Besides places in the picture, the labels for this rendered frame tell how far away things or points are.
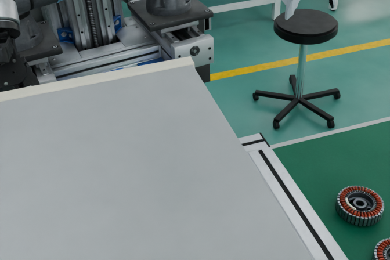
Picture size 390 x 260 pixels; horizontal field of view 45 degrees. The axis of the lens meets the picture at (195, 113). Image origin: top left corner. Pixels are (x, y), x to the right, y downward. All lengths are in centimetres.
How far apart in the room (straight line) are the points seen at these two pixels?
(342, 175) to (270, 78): 188
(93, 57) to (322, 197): 82
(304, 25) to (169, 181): 215
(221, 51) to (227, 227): 308
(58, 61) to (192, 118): 102
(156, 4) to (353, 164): 78
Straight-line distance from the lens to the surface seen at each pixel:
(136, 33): 168
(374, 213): 125
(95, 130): 60
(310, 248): 72
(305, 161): 141
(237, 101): 296
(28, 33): 147
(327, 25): 263
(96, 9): 164
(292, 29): 256
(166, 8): 155
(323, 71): 331
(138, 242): 46
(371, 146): 150
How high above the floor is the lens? 167
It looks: 36 degrees down
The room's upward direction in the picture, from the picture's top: 3 degrees counter-clockwise
